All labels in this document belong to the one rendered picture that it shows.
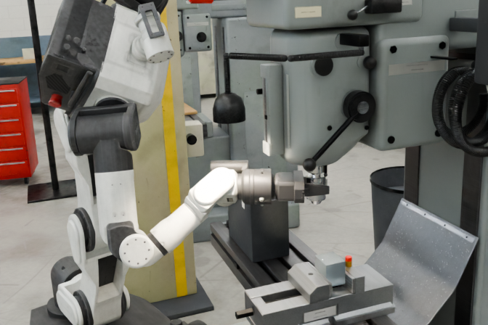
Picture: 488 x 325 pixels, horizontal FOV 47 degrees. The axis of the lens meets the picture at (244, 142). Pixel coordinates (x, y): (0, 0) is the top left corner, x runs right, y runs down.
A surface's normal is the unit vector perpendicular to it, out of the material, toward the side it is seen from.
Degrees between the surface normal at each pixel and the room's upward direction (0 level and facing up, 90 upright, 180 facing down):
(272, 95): 90
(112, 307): 104
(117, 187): 75
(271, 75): 90
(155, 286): 90
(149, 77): 58
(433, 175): 90
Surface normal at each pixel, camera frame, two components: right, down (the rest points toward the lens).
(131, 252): 0.28, -0.03
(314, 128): 0.05, 0.25
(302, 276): -0.64, -0.66
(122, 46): 0.50, -0.36
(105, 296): 0.25, -0.77
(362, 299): 0.34, 0.22
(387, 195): -0.77, 0.25
